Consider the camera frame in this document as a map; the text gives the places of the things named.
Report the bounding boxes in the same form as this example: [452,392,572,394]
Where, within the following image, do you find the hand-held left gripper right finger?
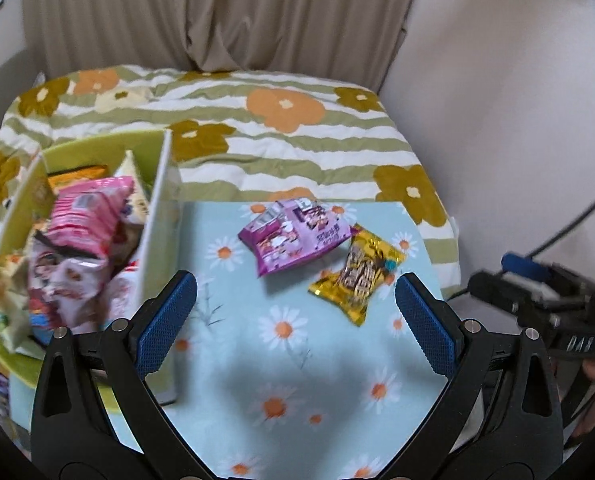
[375,272,564,480]

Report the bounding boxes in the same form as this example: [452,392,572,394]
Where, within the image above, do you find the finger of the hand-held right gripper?
[467,271,553,314]
[501,252,591,296]

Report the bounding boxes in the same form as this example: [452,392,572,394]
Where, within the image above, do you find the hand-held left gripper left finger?
[30,270,213,480]

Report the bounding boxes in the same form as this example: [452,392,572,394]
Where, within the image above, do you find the white and red chip bag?
[94,260,145,331]

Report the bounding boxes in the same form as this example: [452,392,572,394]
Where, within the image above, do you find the yellow snack packet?
[308,223,407,327]

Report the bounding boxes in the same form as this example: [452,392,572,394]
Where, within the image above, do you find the green cardboard box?
[0,129,183,411]

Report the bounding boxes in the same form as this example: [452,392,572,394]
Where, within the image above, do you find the pink snack bag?
[44,176,138,261]

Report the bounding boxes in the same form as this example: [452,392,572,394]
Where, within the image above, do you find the purple snack packet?
[238,198,361,278]

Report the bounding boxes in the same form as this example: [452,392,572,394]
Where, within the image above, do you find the light blue daisy cloth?
[7,200,458,480]

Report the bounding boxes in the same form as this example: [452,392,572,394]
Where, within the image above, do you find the cream snack packet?
[112,150,153,226]

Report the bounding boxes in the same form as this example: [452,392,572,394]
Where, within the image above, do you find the pale green snack packet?
[0,255,38,356]

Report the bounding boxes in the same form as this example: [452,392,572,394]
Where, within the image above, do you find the orange snack packet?
[46,164,109,196]

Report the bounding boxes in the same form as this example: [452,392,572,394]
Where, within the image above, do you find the green striped floral quilt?
[0,64,461,301]

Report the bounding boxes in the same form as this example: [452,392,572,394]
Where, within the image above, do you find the beige curtain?
[22,0,425,93]

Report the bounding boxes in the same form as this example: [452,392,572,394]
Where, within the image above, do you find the black cable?
[445,200,595,303]

